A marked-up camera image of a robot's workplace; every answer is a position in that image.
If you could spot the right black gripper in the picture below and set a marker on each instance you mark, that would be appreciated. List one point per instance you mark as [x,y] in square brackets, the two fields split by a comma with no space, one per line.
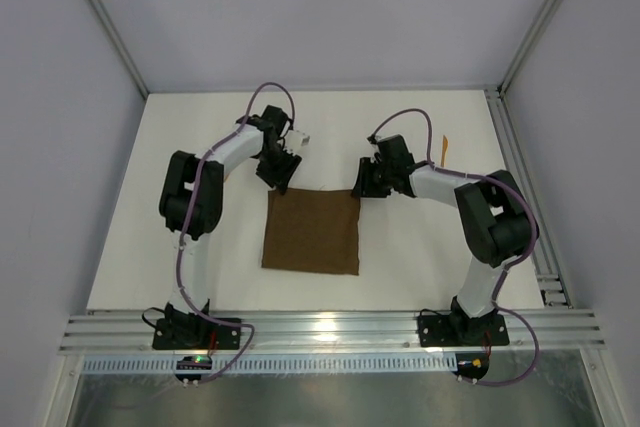
[370,177]

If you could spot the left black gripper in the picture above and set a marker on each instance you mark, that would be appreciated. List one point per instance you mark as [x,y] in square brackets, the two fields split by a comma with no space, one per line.
[281,167]

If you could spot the brown cloth napkin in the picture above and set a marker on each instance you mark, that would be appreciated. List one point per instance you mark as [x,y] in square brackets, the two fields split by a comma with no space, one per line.
[313,232]

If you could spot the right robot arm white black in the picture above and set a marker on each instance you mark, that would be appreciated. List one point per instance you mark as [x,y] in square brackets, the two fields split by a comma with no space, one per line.
[499,228]

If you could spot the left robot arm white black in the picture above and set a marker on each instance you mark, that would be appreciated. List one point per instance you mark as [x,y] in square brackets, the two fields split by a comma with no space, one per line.
[191,204]

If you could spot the orange plastic knife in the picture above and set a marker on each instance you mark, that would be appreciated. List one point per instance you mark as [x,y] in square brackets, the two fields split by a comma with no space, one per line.
[444,150]

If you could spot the left small controller board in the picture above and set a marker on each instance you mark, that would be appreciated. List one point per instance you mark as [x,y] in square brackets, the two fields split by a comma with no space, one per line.
[191,370]

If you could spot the small controller board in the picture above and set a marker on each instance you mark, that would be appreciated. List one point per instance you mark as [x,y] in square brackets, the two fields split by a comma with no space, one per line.
[191,370]
[471,369]

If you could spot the right small controller board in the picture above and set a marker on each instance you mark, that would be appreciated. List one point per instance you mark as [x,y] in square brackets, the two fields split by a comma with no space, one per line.
[471,369]

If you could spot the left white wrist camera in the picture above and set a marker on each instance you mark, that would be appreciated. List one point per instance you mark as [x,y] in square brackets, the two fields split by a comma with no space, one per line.
[296,140]

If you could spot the aluminium front rail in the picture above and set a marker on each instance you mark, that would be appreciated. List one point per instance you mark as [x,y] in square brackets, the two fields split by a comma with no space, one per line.
[321,332]

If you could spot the aluminium rail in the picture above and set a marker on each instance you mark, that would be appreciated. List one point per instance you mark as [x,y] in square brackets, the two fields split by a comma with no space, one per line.
[321,332]
[544,257]

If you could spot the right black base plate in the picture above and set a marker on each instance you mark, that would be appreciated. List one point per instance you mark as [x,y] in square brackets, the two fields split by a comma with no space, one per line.
[455,329]

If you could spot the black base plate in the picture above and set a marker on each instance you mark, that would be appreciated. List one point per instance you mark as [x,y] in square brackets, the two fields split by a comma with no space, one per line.
[194,333]
[455,329]

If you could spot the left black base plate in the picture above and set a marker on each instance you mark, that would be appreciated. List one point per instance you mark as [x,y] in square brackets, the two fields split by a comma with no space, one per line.
[194,333]

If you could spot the slotted grey cable duct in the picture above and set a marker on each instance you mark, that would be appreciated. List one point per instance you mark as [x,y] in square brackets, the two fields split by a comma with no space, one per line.
[286,364]

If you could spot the aluminium right side rail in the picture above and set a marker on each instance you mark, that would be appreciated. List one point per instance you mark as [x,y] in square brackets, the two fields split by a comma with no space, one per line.
[544,257]

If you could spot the right aluminium corner post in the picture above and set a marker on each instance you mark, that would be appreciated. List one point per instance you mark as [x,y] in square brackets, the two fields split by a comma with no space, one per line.
[533,35]

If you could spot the aluminium corner post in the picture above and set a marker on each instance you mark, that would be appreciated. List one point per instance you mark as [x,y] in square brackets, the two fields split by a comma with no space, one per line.
[112,34]
[533,35]

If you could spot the left aluminium corner post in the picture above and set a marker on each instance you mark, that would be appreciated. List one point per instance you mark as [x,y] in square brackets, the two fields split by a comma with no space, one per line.
[112,34]

